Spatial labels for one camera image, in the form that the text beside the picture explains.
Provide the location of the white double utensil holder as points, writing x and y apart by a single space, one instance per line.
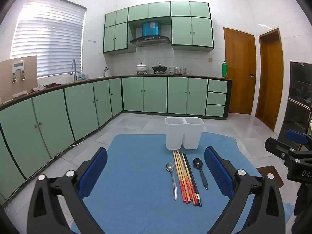
174 134

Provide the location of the white bracket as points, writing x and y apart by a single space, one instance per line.
19 65

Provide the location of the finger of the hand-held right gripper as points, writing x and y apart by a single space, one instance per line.
277 148
297 137

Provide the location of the brown cardboard board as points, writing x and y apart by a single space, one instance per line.
7 82

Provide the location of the green base cabinets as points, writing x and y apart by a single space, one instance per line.
73 109

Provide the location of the metal spoon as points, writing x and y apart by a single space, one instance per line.
170 167

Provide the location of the metal kitchen faucet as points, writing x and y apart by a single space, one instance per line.
74 64

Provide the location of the blue table mat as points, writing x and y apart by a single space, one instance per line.
136 175

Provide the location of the wooden door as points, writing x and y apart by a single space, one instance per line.
240 73
270 82

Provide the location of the gas stove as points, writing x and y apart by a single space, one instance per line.
151 73

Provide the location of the black plastic spoon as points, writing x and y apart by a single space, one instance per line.
197 162

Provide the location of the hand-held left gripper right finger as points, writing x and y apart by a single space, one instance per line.
218 173

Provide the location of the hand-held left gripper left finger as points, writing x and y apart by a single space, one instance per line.
93 173

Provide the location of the crumpled cloth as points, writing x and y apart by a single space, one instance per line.
46 87

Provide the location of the black wok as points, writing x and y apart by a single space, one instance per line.
160 68

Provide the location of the black chopstick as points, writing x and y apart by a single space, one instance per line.
191 175

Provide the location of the white window blinds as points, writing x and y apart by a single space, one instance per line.
48 36

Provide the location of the green bottle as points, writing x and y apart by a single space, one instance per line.
224 70

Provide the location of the dark glass cabinet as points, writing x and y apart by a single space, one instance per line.
298 90

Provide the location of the white cooking pot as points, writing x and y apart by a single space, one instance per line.
141 67

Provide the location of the range hood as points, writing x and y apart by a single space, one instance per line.
150 40

